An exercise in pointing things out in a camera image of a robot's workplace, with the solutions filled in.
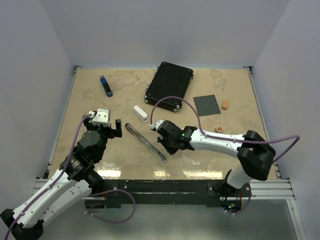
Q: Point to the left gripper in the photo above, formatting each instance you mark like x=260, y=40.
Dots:
x=113, y=132

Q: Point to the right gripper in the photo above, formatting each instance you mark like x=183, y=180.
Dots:
x=171, y=150

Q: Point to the black and silver stapler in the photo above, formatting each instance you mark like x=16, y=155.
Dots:
x=155, y=152

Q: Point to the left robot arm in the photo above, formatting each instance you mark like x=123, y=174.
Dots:
x=75, y=179

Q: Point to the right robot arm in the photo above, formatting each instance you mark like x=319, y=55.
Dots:
x=254, y=154

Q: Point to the blue stapler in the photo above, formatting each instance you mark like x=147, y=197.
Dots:
x=106, y=86

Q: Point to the grey studded baseplate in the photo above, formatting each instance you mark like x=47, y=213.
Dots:
x=206, y=105

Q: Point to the black hard case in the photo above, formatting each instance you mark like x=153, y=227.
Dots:
x=169, y=80

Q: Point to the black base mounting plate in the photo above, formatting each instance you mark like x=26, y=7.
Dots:
x=209, y=193

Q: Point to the plain wooden block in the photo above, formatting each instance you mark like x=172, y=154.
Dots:
x=225, y=105

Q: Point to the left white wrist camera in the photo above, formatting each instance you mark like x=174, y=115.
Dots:
x=100, y=117

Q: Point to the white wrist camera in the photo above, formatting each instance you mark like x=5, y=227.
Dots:
x=155, y=126
x=100, y=117

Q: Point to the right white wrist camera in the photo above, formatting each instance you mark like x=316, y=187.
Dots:
x=155, y=126

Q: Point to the wooden block with red ring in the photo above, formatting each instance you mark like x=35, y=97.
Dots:
x=219, y=130

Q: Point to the aluminium frame rail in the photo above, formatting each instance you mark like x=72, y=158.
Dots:
x=40, y=185

